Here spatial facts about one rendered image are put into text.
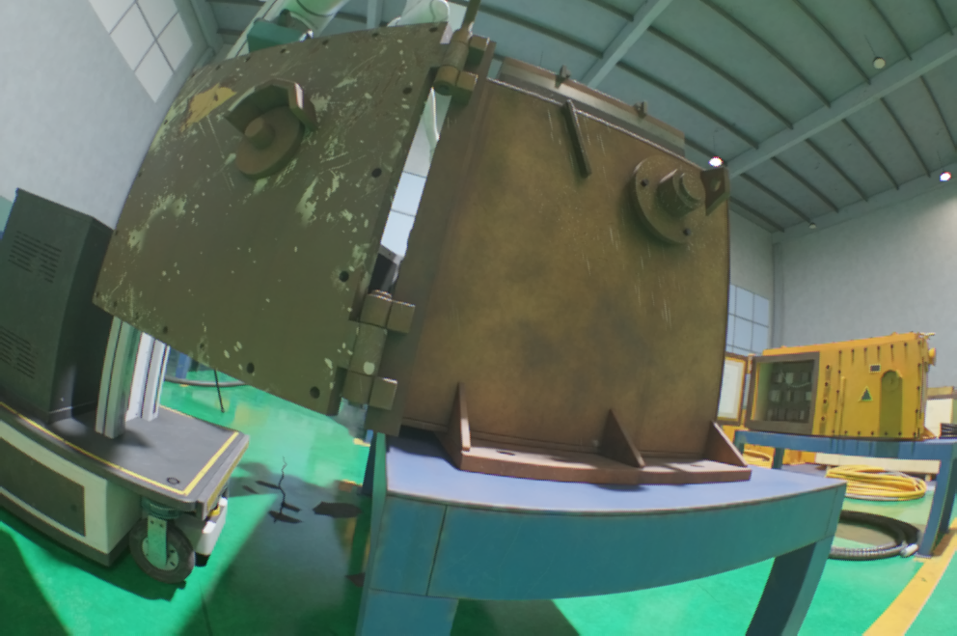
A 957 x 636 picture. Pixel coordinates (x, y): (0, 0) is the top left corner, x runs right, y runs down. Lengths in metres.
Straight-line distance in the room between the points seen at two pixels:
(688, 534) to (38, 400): 1.29
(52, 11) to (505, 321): 10.21
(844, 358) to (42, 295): 3.65
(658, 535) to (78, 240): 1.22
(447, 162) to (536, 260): 0.20
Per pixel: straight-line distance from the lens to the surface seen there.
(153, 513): 1.06
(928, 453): 2.76
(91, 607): 1.11
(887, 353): 2.87
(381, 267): 1.83
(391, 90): 0.56
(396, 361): 0.45
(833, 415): 2.98
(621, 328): 0.65
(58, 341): 1.14
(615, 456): 0.61
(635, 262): 0.68
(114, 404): 1.17
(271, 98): 0.65
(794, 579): 0.83
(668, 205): 0.70
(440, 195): 0.49
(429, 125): 2.06
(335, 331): 0.43
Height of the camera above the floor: 0.74
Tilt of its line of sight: 14 degrees up
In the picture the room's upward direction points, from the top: 12 degrees clockwise
